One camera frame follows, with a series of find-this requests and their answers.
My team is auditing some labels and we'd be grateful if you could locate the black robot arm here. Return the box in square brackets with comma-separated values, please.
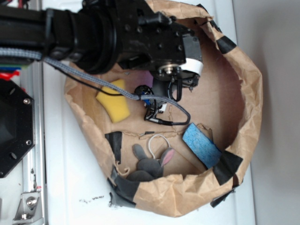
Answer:
[0, 0, 203, 125]

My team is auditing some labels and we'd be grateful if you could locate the yellow sponge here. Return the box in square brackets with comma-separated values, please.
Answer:
[96, 86, 130, 123]

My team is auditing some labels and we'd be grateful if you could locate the aluminium frame rail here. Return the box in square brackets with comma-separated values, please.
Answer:
[21, 62, 48, 225]

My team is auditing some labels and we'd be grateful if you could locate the metal corner bracket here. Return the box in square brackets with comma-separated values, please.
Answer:
[13, 192, 43, 224]

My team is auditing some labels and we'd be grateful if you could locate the blue sponge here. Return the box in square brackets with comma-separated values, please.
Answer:
[182, 123, 222, 169]

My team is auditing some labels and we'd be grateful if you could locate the grey plush bunny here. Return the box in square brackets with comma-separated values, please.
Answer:
[127, 134, 175, 182]

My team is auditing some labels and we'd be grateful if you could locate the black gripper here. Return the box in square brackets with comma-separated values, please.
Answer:
[114, 0, 203, 122]

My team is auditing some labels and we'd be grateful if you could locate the brown paper bag bin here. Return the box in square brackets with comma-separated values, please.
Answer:
[65, 0, 263, 217]

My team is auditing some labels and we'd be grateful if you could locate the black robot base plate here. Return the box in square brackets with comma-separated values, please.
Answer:
[0, 79, 35, 178]

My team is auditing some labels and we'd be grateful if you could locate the grey braided cable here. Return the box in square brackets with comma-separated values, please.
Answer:
[0, 47, 191, 127]

